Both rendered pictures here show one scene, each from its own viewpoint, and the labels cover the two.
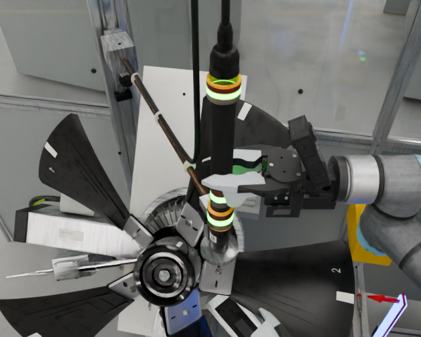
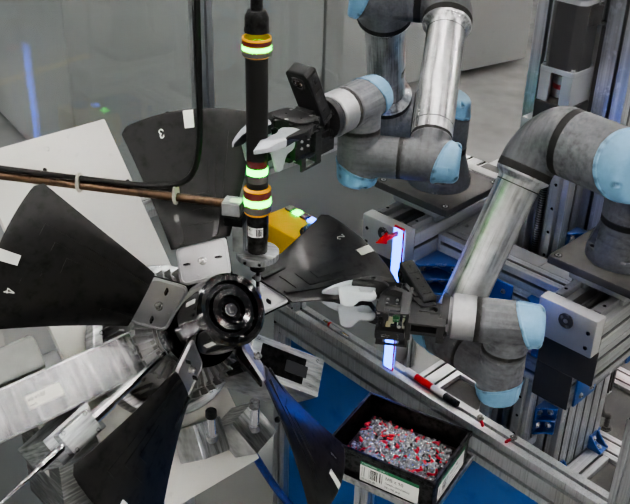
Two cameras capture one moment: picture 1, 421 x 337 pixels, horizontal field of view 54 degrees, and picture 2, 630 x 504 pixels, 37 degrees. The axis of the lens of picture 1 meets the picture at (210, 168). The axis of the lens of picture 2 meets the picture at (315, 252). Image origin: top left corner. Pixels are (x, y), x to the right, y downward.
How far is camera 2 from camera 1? 1.10 m
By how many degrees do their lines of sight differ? 45
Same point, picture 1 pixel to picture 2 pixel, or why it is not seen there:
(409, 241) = (392, 146)
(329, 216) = not seen: hidden behind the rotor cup
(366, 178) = (349, 101)
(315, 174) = (323, 109)
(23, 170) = not seen: outside the picture
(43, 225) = not seen: outside the picture
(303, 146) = (314, 81)
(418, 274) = (414, 163)
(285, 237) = not seen: hidden behind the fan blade
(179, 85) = (32, 161)
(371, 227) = (358, 157)
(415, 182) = (375, 92)
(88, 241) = (72, 389)
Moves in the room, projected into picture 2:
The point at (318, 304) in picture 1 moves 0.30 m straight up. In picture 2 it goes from (354, 265) to (363, 105)
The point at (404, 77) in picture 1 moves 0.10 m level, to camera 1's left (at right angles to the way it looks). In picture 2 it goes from (208, 87) to (178, 99)
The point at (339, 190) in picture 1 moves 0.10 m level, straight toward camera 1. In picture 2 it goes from (339, 117) to (371, 139)
